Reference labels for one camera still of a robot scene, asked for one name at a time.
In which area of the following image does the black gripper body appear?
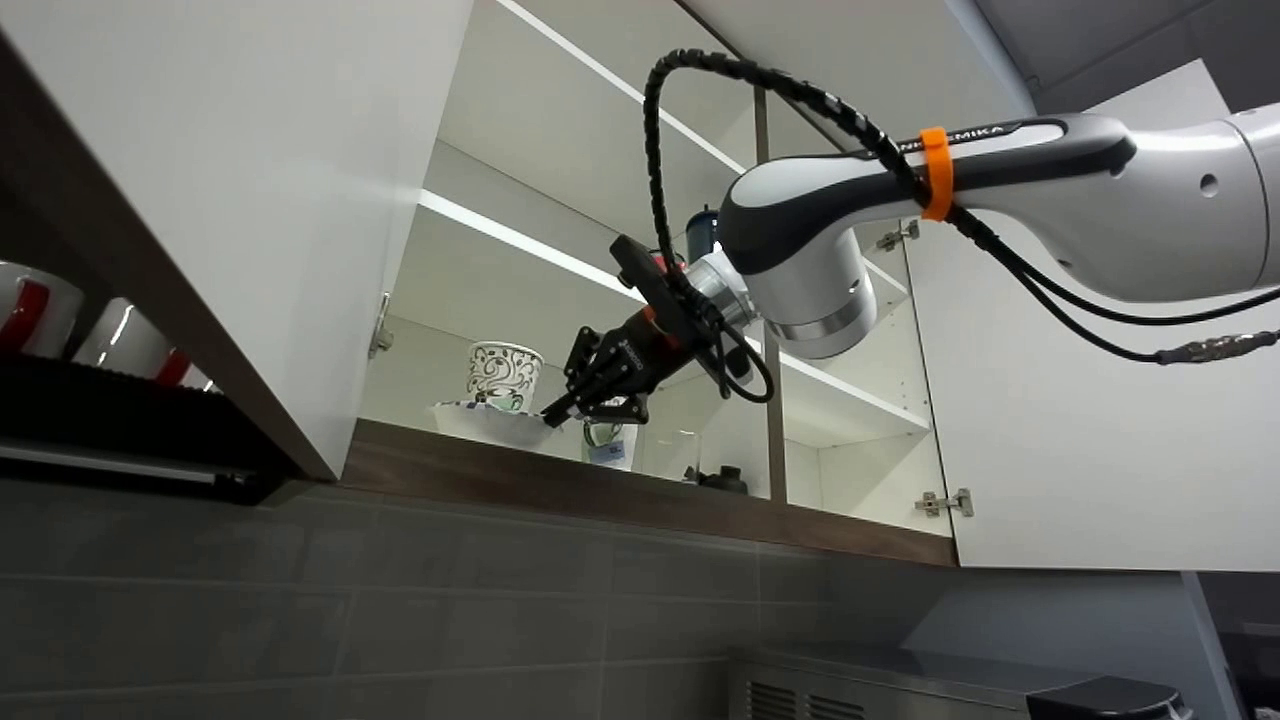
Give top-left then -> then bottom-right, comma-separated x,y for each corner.
563,300 -> 699,408

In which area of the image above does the small black object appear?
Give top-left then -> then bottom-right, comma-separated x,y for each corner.
680,458 -> 756,501

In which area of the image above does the metal door hinge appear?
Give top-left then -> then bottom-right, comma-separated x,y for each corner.
873,215 -> 925,256
363,290 -> 401,361
910,484 -> 981,525

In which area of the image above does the white cabinet door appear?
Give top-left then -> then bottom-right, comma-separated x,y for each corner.
0,0 -> 480,489
896,54 -> 1280,579

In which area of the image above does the stainless black microwave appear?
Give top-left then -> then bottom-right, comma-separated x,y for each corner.
723,643 -> 1211,720

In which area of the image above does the black metal shelf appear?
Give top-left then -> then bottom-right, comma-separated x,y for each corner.
0,349 -> 309,506

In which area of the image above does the white red mug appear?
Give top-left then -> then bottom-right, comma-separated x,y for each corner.
0,256 -> 88,361
69,295 -> 220,396

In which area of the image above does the small black device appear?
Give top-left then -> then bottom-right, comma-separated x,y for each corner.
1023,672 -> 1192,720

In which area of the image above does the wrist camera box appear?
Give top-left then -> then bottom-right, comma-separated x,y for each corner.
608,232 -> 683,320

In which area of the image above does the white wall cabinet with shelves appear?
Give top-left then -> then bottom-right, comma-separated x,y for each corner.
335,0 -> 1047,570

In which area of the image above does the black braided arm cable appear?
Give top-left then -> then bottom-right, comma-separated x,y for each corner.
638,42 -> 1280,408

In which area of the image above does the orange cable strap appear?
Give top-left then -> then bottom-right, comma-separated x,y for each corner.
917,123 -> 965,224

